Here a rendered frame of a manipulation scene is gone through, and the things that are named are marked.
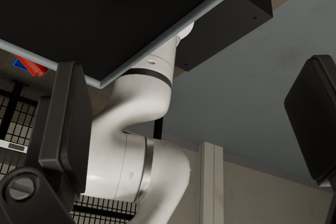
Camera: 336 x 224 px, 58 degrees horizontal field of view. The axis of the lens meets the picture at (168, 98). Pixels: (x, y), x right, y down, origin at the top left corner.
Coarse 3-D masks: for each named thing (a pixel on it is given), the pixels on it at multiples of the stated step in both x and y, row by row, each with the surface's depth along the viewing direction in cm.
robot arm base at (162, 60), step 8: (192, 24) 72; (184, 32) 75; (168, 40) 64; (176, 40) 68; (160, 48) 62; (168, 48) 63; (152, 56) 60; (160, 56) 61; (168, 56) 63; (136, 64) 59; (144, 64) 59; (152, 64) 59; (160, 64) 60; (168, 64) 62; (160, 72) 60; (168, 72) 62
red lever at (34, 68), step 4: (16, 56) 29; (20, 56) 29; (20, 60) 29; (24, 60) 29; (28, 60) 29; (24, 64) 30; (28, 64) 29; (32, 64) 29; (36, 64) 29; (28, 68) 30; (32, 68) 29; (36, 68) 29; (40, 68) 30; (44, 68) 30; (32, 72) 30; (36, 72) 30; (40, 72) 30; (44, 72) 30; (40, 76) 30
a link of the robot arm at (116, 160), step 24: (144, 72) 58; (120, 96) 56; (144, 96) 56; (168, 96) 61; (96, 120) 52; (120, 120) 55; (144, 120) 61; (96, 144) 50; (120, 144) 52; (144, 144) 53; (96, 168) 49; (120, 168) 50; (96, 192) 51; (120, 192) 51
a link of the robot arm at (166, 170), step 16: (160, 144) 54; (144, 160) 51; (160, 160) 52; (176, 160) 53; (144, 176) 50; (160, 176) 51; (176, 176) 51; (144, 192) 51; (160, 192) 49; (176, 192) 50; (144, 208) 49; (160, 208) 48
